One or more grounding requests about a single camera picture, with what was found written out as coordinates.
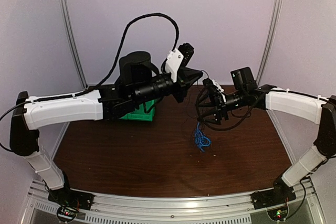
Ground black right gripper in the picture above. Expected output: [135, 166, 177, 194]
[195, 89, 247, 125]

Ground blue and brown cables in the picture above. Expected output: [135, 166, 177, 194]
[181, 69, 213, 154]

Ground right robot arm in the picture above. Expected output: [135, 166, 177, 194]
[203, 67, 335, 204]

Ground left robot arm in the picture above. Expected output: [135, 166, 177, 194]
[6, 49, 203, 205]

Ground green plastic bin right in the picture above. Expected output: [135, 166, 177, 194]
[120, 104, 155, 122]

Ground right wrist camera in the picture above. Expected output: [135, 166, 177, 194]
[202, 78, 225, 95]

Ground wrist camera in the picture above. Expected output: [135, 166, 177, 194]
[164, 42, 194, 83]
[202, 78, 225, 95]

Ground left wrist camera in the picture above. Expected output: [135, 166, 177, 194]
[164, 42, 194, 83]

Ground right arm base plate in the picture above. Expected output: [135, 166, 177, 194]
[250, 188, 297, 210]

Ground aluminium front rail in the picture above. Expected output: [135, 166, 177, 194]
[18, 179, 327, 223]

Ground right aluminium frame post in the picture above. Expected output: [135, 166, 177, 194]
[256, 0, 283, 84]

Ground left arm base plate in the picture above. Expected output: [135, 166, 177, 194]
[48, 188, 94, 210]

